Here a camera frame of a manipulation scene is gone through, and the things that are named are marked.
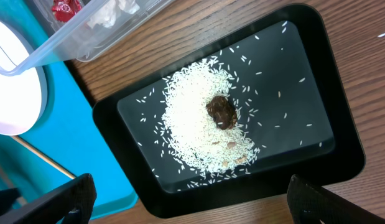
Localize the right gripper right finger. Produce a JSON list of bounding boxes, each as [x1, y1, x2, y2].
[[287, 175, 385, 224]]

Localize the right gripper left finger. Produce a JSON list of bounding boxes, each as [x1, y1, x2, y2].
[[0, 174, 97, 224]]

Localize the wooden chopstick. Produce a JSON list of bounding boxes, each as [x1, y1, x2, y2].
[[11, 136, 76, 179]]

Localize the brown food scrap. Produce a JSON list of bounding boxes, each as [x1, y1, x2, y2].
[[206, 96, 237, 130]]

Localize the large white plate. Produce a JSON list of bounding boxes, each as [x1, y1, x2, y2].
[[0, 21, 42, 136]]

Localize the white rice pile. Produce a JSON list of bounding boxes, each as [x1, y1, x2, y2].
[[134, 20, 323, 192]]

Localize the grey bowl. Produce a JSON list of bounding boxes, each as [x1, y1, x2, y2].
[[11, 28, 49, 124]]

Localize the white tissue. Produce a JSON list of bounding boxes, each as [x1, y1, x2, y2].
[[87, 0, 140, 28]]

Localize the red snack wrapper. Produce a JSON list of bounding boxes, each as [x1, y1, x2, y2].
[[51, 0, 82, 22]]

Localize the teal plastic tray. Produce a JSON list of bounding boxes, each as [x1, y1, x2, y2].
[[0, 0, 139, 220]]

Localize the black plastic tray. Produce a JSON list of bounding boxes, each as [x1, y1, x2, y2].
[[93, 4, 365, 218]]

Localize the clear plastic bin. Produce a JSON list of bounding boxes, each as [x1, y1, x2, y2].
[[0, 0, 172, 76]]

